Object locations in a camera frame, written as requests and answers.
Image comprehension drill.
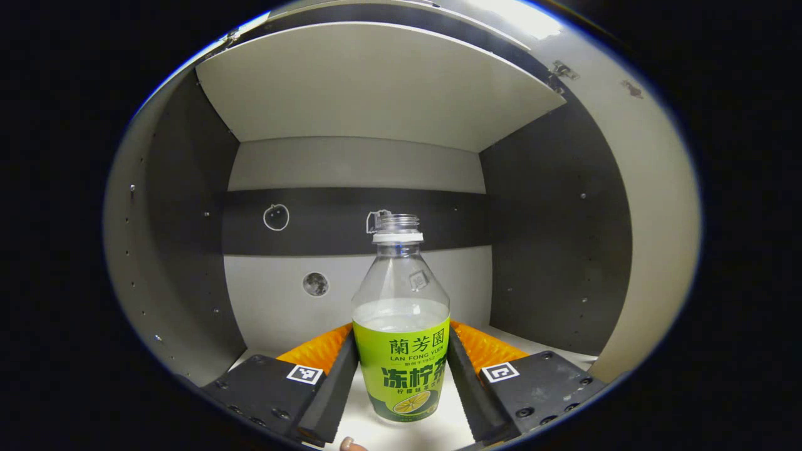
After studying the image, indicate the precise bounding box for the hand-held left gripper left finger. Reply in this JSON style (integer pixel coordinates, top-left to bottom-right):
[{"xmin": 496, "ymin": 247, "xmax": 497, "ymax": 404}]
[{"xmin": 200, "ymin": 323, "xmax": 359, "ymax": 447}]

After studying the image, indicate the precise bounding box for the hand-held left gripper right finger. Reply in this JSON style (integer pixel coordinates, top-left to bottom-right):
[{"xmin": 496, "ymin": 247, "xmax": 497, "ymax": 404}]
[{"xmin": 446, "ymin": 319, "xmax": 608, "ymax": 447}]

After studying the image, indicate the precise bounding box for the green label clear bottle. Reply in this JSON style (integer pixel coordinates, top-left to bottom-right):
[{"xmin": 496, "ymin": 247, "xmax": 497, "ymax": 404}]
[{"xmin": 351, "ymin": 213, "xmax": 452, "ymax": 423}]

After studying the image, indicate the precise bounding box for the white and gray cabinet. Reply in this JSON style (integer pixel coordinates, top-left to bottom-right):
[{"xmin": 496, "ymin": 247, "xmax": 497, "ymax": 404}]
[{"xmin": 102, "ymin": 0, "xmax": 702, "ymax": 451}]

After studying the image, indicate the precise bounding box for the white cabinet door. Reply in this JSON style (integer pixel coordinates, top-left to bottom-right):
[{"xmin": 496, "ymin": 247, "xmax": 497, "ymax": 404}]
[{"xmin": 533, "ymin": 25, "xmax": 702, "ymax": 384}]

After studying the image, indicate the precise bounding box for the white cabinet shelf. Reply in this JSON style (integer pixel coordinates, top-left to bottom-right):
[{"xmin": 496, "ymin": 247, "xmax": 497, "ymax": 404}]
[
  {"xmin": 195, "ymin": 22, "xmax": 568, "ymax": 153},
  {"xmin": 229, "ymin": 323, "xmax": 599, "ymax": 451}
]

